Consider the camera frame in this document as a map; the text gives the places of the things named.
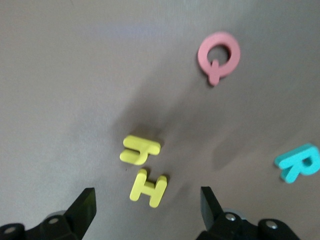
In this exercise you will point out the brown table mat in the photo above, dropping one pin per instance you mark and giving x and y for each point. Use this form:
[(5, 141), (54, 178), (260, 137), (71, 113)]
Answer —
[(75, 75)]

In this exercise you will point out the yellow foam small h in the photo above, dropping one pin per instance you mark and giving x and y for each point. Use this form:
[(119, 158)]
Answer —
[(140, 146)]

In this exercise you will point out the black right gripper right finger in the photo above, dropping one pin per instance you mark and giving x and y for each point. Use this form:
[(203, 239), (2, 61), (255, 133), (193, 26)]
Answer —
[(212, 217)]

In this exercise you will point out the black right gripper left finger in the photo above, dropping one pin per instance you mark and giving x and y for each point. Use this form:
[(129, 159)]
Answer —
[(82, 212)]

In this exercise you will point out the teal foam letter R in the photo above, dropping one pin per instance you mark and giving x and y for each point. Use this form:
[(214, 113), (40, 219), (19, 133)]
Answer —
[(290, 162)]

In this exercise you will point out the yellow foam capital H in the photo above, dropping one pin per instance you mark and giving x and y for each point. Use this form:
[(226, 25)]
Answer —
[(148, 187)]

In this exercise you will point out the pink foam letter Q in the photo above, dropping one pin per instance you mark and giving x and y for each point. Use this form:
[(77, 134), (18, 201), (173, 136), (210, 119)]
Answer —
[(202, 58)]

